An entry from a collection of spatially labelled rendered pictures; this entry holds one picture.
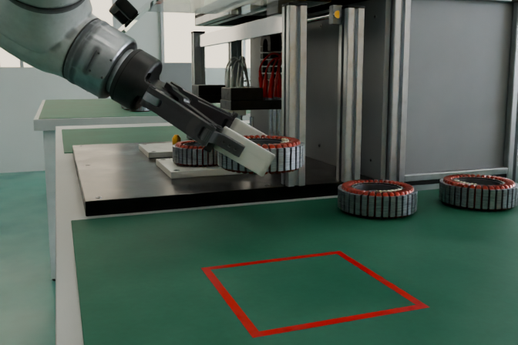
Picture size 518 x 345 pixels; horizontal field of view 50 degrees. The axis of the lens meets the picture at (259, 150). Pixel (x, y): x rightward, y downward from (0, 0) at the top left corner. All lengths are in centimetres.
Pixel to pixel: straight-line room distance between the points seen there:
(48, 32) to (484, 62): 71
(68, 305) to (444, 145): 70
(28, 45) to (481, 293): 57
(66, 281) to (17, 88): 518
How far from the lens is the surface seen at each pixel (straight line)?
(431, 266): 61
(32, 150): 576
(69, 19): 71
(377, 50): 95
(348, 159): 91
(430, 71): 98
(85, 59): 71
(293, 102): 86
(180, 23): 586
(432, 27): 99
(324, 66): 111
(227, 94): 102
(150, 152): 119
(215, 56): 593
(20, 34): 73
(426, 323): 48
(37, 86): 571
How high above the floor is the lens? 95
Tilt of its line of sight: 8 degrees down
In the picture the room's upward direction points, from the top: straight up
